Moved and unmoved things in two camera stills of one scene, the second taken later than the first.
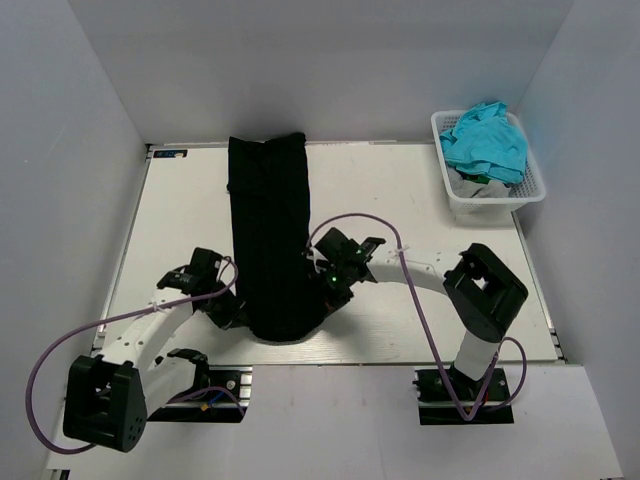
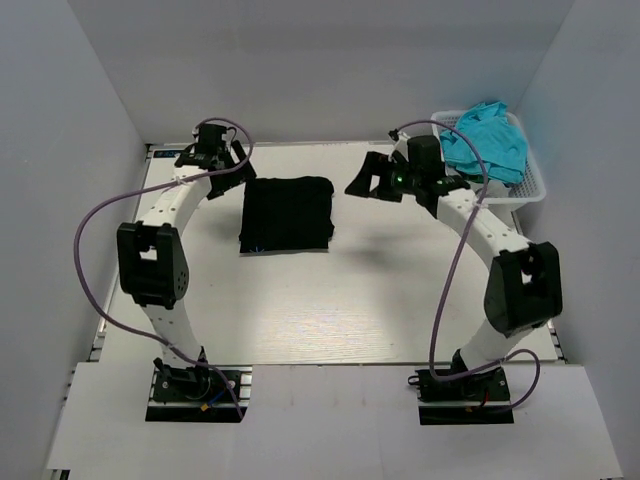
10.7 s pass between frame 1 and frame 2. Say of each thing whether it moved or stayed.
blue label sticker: stayed
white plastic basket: stayed
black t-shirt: moved
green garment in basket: stayed
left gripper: moved
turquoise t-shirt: stayed
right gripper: moved
